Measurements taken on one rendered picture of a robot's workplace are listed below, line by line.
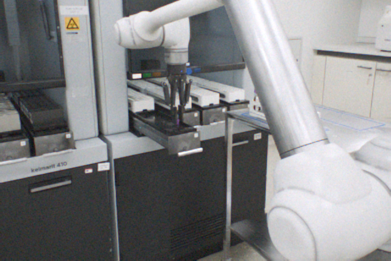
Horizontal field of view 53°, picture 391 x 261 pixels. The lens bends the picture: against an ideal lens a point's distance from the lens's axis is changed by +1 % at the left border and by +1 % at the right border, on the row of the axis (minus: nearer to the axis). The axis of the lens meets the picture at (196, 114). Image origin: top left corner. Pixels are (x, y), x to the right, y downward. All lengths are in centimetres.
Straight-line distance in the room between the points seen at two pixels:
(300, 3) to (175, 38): 247
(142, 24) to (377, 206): 89
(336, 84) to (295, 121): 306
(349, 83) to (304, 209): 307
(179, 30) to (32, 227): 90
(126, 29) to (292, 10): 254
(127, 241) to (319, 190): 119
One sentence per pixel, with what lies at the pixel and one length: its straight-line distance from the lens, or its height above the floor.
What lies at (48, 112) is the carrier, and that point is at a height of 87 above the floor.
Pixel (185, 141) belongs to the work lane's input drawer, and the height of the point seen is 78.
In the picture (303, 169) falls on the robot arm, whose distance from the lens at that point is 73.
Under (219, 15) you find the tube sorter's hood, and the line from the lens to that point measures 181.
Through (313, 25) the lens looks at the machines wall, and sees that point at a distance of 391.
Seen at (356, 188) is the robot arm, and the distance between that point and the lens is 76.
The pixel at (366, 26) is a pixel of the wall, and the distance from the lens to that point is 438.
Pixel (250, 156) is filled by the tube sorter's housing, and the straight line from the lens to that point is 198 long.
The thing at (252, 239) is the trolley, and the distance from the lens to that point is 177.
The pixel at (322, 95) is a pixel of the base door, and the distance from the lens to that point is 393.
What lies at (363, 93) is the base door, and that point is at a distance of 365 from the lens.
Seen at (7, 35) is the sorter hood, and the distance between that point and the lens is 149.
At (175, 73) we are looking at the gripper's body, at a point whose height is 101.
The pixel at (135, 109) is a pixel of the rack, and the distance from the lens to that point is 168.
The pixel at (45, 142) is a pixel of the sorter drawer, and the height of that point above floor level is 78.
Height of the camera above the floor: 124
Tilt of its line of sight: 15 degrees down
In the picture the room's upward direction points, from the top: straight up
